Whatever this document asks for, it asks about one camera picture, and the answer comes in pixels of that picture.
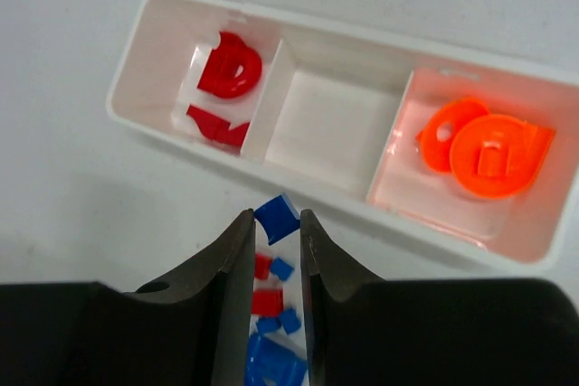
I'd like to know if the red lego brick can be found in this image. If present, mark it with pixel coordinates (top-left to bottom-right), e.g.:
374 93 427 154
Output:
254 253 273 280

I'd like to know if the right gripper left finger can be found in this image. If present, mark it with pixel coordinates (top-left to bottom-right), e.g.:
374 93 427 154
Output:
1 210 255 385

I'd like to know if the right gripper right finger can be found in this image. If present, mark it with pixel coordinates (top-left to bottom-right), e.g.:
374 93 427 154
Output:
300 210 578 385

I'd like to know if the blue lego brick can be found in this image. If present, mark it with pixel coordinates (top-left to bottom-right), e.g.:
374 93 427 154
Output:
270 257 295 282

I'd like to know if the small blue curved lego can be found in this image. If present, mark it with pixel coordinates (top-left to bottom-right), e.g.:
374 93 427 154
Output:
254 193 300 246

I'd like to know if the red square lego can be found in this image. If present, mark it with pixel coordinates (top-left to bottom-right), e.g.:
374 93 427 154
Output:
252 288 284 317

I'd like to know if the white three-compartment tray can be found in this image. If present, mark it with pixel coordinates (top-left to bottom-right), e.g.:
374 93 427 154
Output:
107 0 578 272

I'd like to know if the large red round lego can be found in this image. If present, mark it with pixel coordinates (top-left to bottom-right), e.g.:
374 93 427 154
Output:
197 32 262 99

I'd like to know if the large orange round lego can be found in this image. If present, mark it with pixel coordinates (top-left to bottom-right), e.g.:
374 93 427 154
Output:
416 98 555 200

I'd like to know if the large blue round lego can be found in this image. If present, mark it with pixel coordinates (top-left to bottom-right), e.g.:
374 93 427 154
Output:
244 333 308 386

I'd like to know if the red curved lego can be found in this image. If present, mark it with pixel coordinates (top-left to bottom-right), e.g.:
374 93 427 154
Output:
186 105 250 148

